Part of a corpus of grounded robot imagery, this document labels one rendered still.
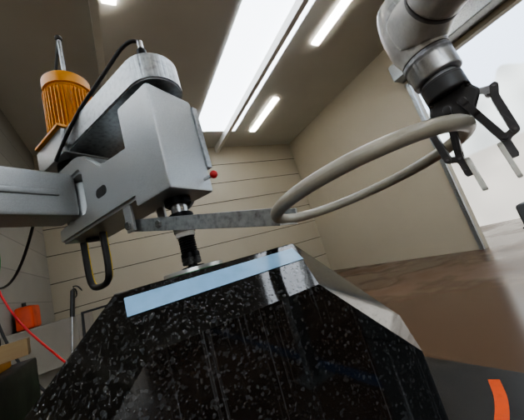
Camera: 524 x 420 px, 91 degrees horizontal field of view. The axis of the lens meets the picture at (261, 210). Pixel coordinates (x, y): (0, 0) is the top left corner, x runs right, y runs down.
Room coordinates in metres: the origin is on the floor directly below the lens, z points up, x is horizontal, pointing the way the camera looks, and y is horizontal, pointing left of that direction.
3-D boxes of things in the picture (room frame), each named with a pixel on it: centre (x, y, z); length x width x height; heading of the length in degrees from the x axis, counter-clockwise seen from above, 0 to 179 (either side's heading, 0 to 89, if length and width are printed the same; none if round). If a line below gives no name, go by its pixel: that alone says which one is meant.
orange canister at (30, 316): (3.05, 2.98, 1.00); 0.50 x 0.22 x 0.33; 30
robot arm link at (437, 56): (0.49, -0.42, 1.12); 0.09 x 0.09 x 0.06
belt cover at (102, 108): (1.13, 0.61, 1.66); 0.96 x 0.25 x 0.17; 61
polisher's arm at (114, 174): (1.16, 0.64, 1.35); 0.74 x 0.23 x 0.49; 61
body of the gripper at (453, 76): (0.48, -0.42, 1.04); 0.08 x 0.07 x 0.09; 46
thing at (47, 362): (3.26, 2.86, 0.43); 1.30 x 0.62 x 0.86; 30
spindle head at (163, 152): (1.00, 0.37, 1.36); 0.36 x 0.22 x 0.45; 61
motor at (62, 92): (1.29, 0.87, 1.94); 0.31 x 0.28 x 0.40; 151
